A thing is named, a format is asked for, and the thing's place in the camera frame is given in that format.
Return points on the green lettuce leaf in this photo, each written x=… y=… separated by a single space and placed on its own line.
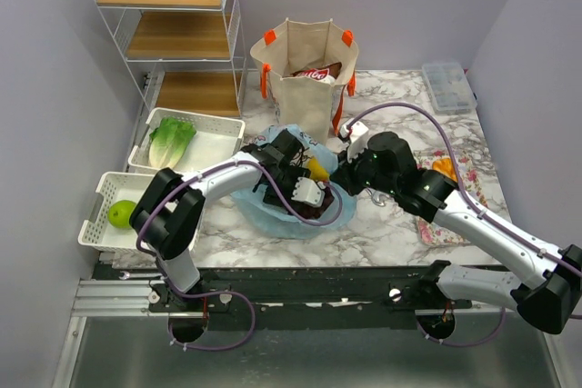
x=169 y=142

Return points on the white perforated basket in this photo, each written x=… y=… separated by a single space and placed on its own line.
x=96 y=231
x=216 y=139

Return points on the silver open-end wrench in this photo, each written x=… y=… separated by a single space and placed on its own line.
x=378 y=199

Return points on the braided golden bread loaf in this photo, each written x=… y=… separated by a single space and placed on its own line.
x=445 y=166

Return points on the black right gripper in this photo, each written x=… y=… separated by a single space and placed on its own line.
x=344 y=173

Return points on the white wire shelf rack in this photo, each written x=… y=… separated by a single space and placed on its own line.
x=187 y=55

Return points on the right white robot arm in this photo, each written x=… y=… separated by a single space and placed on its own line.
x=542 y=282

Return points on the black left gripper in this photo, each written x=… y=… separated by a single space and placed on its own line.
x=295 y=174

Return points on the floral pattern tray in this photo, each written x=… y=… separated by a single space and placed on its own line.
x=433 y=235

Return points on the aluminium rail frame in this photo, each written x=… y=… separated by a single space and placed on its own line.
x=114 y=341

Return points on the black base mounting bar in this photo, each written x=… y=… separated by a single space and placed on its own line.
x=308 y=298

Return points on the dark red grape bunch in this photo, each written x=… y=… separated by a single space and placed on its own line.
x=318 y=206

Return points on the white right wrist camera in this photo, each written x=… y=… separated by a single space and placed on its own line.
x=356 y=135

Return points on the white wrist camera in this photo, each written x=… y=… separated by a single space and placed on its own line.
x=356 y=135
x=308 y=191

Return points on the beige canvas tote bag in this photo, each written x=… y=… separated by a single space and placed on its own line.
x=317 y=108

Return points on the white perforated basket rear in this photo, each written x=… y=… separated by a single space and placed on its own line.
x=216 y=139

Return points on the clear plastic organizer box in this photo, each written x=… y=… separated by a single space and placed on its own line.
x=448 y=88

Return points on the red white snack packet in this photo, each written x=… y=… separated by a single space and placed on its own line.
x=326 y=74

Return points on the white perforated basket front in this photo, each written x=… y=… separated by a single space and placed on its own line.
x=96 y=231

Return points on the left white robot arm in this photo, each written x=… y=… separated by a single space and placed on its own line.
x=168 y=213

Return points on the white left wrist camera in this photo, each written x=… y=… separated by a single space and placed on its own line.
x=308 y=191

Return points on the yellow lemon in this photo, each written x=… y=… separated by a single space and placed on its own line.
x=317 y=171

